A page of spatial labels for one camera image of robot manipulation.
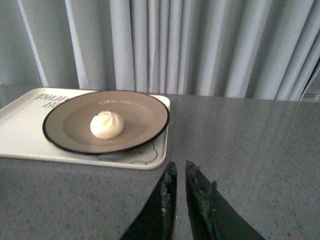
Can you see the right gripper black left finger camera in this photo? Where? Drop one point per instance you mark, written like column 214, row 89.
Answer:
column 157, row 218

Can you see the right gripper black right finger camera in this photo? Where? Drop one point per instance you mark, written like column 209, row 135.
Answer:
column 211, row 216

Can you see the white steamed bun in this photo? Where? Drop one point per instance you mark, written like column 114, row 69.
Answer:
column 106, row 125

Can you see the beige plate black rim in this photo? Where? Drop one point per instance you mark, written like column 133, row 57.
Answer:
column 67, row 125

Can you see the white bear tray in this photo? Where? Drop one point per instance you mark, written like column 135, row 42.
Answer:
column 21, row 135

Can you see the grey pleated curtain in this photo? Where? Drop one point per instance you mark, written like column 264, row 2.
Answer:
column 262, row 49

